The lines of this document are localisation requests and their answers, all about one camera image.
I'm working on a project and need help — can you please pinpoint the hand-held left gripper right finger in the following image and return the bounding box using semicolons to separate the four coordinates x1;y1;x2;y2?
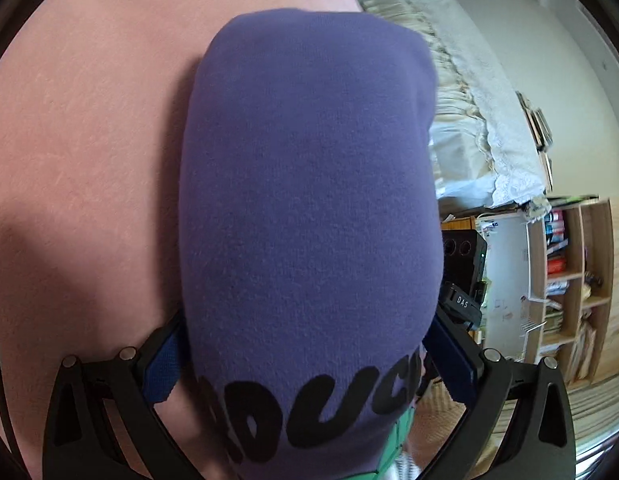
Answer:
421;307;577;480

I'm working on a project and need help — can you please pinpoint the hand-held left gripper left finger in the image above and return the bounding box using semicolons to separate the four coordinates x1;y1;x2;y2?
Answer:
42;310;186;480

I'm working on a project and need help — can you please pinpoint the purple zip hoodie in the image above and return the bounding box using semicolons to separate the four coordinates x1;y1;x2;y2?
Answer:
179;7;446;480

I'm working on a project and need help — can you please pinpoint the white cabinet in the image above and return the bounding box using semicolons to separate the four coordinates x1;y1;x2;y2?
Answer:
477;210;534;352

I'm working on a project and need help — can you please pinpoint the wooden bookshelf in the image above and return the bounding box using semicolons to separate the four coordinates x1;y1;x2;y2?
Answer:
526;195;619;392

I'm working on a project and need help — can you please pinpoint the stack of books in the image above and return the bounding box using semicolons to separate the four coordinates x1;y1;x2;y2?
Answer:
514;90;556;192

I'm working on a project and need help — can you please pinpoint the pink bed blanket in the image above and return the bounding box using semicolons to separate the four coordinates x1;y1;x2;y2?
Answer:
0;0;443;480

